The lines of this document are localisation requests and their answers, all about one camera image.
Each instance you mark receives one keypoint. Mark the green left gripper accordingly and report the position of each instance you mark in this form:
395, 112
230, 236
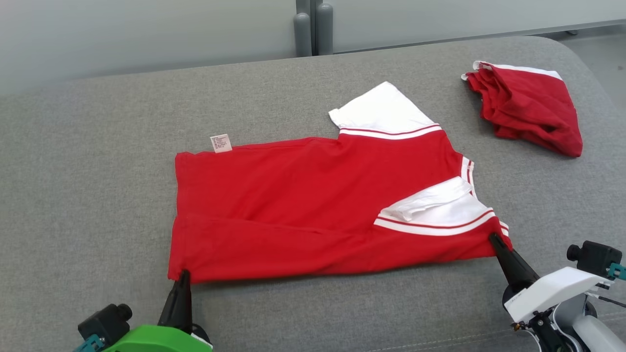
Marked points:
156, 340

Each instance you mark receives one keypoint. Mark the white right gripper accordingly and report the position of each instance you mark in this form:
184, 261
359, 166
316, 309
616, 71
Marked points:
552, 288

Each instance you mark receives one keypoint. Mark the red jersey with white sleeves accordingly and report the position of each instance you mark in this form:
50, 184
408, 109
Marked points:
293, 205

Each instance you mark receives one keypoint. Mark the red shorts with white trim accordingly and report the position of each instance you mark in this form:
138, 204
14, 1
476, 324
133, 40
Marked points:
528, 107

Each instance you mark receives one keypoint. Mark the grey fabric sofa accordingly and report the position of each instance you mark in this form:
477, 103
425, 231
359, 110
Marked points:
98, 195

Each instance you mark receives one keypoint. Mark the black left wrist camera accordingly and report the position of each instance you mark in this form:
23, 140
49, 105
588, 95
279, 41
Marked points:
105, 322

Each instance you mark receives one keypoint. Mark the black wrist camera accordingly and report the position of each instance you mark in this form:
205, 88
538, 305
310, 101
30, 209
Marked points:
105, 322
594, 256

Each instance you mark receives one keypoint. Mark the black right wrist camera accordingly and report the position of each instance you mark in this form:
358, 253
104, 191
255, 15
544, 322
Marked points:
594, 256

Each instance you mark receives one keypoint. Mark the grey rounded post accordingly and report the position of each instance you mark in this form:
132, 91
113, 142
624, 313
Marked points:
324, 29
302, 34

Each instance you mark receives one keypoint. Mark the grey partition frame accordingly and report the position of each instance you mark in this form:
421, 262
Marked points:
307, 5

